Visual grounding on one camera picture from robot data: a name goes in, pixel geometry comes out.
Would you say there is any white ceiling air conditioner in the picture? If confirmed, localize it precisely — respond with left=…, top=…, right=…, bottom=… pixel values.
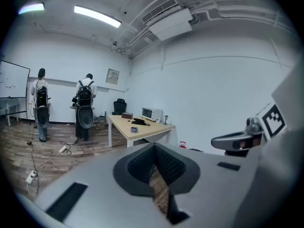
left=142, top=0, right=193, bottom=41

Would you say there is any white desk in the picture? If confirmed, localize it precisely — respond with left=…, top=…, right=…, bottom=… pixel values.
left=0, top=98, right=20, bottom=127

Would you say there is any whiteboard on stand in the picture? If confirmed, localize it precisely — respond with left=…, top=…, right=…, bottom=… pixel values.
left=0, top=60, right=31, bottom=118

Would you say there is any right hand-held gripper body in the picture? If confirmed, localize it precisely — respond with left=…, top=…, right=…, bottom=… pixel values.
left=225, top=103, right=288, bottom=157

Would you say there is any grey electrical wall panel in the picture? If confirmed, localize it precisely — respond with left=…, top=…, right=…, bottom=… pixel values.
left=105, top=68, right=120, bottom=85

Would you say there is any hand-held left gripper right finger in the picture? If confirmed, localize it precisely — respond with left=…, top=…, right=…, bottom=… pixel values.
left=154, top=142, right=249, bottom=228

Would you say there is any white power cable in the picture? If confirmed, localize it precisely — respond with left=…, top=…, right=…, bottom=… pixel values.
left=34, top=151, right=60, bottom=173

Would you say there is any black backpack with oval shell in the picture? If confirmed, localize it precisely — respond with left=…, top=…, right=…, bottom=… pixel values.
left=34, top=79, right=50, bottom=129
left=75, top=80, right=95, bottom=129

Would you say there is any black looped floor cable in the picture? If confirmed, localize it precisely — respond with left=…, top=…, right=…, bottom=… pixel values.
left=60, top=138, right=79, bottom=156

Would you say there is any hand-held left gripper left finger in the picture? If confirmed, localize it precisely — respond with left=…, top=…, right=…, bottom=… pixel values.
left=35, top=142, right=171, bottom=228

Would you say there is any thin long black cable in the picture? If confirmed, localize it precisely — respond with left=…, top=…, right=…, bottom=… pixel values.
left=28, top=122, right=40, bottom=195

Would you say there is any white toaster oven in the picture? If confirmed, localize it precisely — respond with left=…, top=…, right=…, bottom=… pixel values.
left=142, top=107, right=164, bottom=122

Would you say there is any round black table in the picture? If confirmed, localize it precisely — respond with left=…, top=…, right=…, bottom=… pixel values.
left=69, top=104, right=95, bottom=111

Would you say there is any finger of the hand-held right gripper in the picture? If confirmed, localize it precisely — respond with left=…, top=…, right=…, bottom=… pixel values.
left=210, top=131, right=250, bottom=152

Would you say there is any black drawstring pouch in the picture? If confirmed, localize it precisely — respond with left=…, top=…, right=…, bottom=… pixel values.
left=131, top=118, right=151, bottom=126

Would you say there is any long ceiling light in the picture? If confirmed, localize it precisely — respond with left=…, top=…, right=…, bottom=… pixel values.
left=18, top=2, right=46, bottom=15
left=73, top=5, right=122, bottom=29

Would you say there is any black office chair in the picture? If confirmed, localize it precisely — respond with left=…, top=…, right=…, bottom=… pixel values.
left=112, top=98, right=128, bottom=115

